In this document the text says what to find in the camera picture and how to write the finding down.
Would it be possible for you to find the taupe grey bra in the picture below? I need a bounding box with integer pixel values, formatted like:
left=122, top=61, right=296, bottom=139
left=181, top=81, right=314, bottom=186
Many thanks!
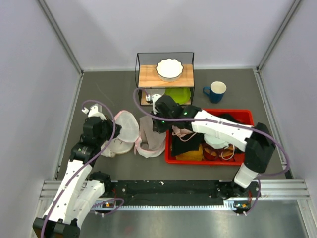
left=139, top=116, right=166, bottom=151

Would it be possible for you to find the pink bra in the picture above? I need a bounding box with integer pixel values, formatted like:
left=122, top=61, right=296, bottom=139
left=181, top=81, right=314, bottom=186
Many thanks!
left=172, top=126, right=197, bottom=142

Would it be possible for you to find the white mesh laundry bag pink zipper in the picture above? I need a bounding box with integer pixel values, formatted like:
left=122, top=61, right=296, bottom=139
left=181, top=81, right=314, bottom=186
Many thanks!
left=114, top=110, right=165, bottom=158

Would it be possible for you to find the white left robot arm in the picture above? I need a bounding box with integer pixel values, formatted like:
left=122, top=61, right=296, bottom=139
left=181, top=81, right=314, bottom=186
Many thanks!
left=33, top=114, right=121, bottom=238

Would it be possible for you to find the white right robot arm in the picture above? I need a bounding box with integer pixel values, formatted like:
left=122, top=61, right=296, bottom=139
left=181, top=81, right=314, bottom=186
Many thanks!
left=148, top=94, right=275, bottom=198

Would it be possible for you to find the cream mesh laundry bag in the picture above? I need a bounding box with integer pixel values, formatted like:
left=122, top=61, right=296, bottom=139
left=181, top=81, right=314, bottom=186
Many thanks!
left=101, top=138, right=134, bottom=158

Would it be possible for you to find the white bra in bin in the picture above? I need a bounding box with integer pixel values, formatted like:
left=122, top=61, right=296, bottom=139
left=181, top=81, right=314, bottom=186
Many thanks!
left=203, top=135, right=235, bottom=161

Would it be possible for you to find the black garment in bin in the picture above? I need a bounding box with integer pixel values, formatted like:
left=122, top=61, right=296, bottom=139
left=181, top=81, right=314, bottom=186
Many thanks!
left=171, top=133, right=204, bottom=156

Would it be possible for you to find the red plastic bin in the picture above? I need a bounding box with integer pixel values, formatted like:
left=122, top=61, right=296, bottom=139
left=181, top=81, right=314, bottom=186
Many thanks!
left=165, top=109, right=254, bottom=166

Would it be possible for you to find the green plate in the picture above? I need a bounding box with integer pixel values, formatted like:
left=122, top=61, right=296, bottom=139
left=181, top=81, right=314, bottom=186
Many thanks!
left=165, top=88, right=191, bottom=105

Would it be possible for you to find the white scalloped bowl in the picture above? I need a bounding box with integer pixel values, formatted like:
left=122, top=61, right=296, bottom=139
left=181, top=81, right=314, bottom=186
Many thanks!
left=156, top=58, right=184, bottom=82

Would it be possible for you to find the blue mug white interior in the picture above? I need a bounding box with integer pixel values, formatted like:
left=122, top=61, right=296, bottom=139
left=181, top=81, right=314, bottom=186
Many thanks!
left=203, top=81, right=227, bottom=104

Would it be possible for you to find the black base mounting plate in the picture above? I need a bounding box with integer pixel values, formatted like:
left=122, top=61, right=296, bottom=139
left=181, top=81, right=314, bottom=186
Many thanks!
left=110, top=180, right=259, bottom=206

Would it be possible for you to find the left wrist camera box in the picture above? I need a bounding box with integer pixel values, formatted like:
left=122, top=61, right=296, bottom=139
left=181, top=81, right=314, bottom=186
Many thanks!
left=81, top=103, right=107, bottom=120

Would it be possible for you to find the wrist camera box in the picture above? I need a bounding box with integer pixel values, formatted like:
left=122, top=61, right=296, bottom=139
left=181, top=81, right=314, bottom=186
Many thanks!
left=145, top=94, right=162, bottom=105
left=81, top=103, right=107, bottom=120

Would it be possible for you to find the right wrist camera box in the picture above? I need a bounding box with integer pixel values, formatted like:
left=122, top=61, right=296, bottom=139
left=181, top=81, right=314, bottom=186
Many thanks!
left=145, top=94, right=162, bottom=105

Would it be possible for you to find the black wire wooden shelf rack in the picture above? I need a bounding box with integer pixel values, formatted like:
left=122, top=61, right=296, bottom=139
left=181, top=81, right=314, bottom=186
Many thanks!
left=135, top=52, right=195, bottom=106

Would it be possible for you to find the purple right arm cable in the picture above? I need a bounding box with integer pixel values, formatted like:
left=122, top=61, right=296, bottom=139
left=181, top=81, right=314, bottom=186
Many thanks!
left=133, top=88, right=291, bottom=216

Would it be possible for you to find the aluminium frame rail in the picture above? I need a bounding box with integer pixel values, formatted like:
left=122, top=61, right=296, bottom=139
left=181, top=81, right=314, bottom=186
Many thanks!
left=39, top=179, right=310, bottom=211

